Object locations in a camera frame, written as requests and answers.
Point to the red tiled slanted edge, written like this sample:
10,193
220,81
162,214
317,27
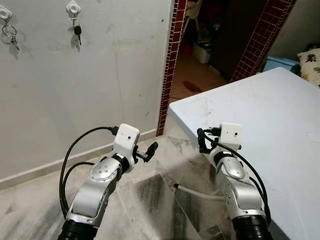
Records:
262,40

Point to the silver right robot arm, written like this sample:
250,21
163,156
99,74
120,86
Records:
240,190

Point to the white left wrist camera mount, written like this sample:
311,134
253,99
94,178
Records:
126,137

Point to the white storage container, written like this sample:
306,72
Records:
201,52

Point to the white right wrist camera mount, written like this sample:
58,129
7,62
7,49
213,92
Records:
231,134

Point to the beige high chair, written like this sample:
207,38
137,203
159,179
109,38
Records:
194,7

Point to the white wall hook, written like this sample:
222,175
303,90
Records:
4,13
73,8

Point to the blue plastic bin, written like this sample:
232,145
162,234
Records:
280,63

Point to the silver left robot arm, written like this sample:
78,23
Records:
95,190

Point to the white table leg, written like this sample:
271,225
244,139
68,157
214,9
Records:
200,193

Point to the black-headed key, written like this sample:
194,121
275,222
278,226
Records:
77,30

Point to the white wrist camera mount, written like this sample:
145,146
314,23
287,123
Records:
126,137
231,134

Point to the pale blue plastic table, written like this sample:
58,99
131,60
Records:
265,115

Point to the red tiled door pillar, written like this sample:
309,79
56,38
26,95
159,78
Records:
171,60

